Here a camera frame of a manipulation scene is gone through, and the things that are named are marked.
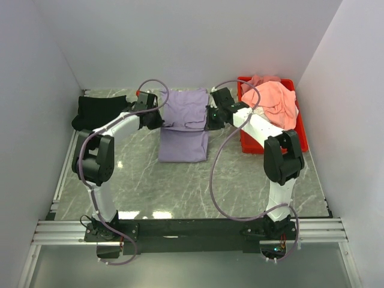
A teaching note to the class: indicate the folded black t shirt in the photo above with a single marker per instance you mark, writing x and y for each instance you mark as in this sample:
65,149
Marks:
100,112

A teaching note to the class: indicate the white t shirt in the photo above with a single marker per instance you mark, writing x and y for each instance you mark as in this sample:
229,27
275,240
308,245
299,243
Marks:
260,111

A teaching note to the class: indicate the lavender t shirt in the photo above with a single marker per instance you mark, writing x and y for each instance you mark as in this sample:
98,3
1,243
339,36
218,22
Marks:
183,138

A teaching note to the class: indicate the black base crossbar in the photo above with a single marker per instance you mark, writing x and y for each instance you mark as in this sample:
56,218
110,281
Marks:
190,235

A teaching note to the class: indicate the aluminium frame rail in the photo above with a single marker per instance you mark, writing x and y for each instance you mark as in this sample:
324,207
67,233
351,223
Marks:
315,230

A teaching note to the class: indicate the pink t shirt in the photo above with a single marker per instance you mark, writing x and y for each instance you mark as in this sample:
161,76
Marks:
277,101

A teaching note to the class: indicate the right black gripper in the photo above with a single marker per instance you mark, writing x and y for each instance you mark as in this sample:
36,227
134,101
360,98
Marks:
210,126

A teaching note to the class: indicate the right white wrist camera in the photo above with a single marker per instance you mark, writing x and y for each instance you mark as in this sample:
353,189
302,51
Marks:
213,102

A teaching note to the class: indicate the red plastic bin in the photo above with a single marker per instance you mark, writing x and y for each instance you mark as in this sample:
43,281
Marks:
250,146

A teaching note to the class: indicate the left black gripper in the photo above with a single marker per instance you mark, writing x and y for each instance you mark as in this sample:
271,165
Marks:
157,123

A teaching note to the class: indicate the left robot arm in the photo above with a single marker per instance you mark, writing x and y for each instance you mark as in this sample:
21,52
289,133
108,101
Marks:
94,156

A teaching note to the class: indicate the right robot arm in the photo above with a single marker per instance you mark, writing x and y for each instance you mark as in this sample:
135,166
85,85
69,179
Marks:
282,158

